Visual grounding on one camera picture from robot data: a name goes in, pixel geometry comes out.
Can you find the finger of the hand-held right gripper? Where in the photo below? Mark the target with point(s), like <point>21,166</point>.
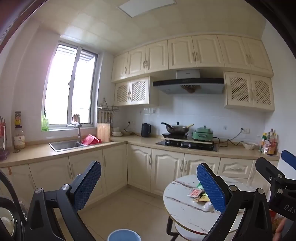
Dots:
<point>268,168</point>
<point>289,158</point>

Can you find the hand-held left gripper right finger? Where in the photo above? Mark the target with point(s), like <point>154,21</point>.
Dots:
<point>211,187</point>

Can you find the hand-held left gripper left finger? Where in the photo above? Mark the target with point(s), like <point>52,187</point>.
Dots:
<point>89,183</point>

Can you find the blue plastic bucket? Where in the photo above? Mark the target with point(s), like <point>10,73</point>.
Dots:
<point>124,236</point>

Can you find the person's right hand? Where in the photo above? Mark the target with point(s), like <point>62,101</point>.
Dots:
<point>281,228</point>

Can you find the green packet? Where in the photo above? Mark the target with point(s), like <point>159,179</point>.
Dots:
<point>198,185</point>

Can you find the red patterned packet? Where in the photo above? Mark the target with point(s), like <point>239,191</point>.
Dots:
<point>194,192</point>

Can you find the white crumpled wrapper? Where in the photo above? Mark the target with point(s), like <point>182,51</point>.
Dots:
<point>208,207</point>

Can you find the cluster of condiment bottles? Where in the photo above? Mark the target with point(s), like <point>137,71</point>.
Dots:
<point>269,144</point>

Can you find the white bowl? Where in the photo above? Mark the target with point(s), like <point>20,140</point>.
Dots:
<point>249,145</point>

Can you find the round white marble table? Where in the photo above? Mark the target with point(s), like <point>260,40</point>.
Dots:
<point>182,208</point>

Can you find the red dish rack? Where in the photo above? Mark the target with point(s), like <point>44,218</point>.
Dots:
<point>89,140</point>

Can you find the steel sink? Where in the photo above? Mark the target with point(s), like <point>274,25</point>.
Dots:
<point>66,145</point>

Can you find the cream base cabinets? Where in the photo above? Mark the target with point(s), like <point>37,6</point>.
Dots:
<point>166,166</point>

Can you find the black gas stove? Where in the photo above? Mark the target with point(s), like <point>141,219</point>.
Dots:
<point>185,144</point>

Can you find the wooden cutting board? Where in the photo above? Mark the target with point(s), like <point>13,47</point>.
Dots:
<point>103,132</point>

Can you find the green electric cooking pot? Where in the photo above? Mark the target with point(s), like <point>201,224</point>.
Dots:
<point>203,134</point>

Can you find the stack of white bowls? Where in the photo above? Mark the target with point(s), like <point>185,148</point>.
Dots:
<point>117,133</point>

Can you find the green plastic bottle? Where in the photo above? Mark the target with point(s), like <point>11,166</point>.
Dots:
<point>45,124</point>

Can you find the hanging utensil rack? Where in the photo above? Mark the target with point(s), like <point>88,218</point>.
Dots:
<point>105,109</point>

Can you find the black electric kettle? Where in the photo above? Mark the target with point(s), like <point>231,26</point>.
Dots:
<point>146,131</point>

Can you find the cream lattice door cabinet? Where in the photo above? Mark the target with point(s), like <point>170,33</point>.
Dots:
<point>249,91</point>
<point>138,91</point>

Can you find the clear cooking oil bottle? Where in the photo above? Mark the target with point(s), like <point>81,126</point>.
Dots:
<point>19,140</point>

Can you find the dark yellow label bottle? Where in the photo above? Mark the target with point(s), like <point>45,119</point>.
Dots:
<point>18,120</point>

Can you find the sliding window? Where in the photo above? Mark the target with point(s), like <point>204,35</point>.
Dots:
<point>60,92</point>

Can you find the black range hood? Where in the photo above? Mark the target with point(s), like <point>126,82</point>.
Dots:
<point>189,87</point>

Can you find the ceiling light panel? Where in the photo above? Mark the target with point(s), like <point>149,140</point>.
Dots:
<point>148,7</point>

